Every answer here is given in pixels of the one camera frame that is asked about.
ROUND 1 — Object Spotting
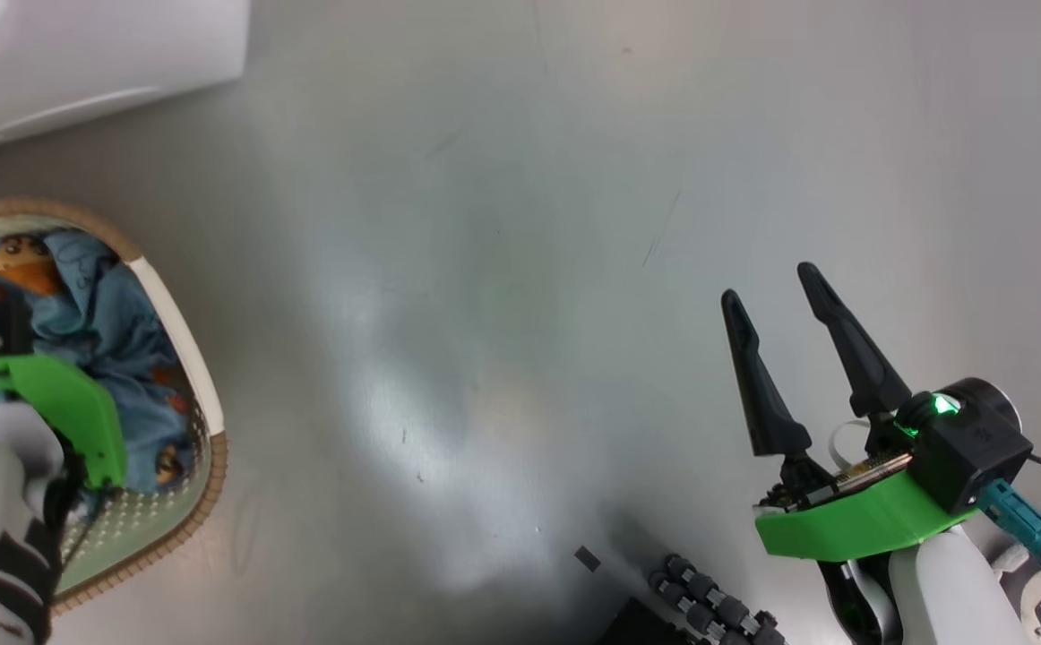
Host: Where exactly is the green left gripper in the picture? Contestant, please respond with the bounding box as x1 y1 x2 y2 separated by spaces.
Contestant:
0 354 127 489

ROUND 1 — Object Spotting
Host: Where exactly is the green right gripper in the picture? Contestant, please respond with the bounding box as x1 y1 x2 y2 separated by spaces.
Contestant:
722 262 978 563

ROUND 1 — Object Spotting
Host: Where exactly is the blue cartoon print garment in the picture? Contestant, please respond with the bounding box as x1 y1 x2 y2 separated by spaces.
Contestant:
0 228 194 494

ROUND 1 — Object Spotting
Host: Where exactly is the cream perforated laundry basket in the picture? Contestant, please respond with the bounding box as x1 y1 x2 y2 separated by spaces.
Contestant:
0 199 228 615

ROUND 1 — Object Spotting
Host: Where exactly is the white front-load washing machine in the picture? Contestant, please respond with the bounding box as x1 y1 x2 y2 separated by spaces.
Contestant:
0 0 251 158

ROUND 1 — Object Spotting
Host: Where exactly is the teal right camera connector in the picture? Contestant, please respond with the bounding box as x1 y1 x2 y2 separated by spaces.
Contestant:
977 479 1041 574

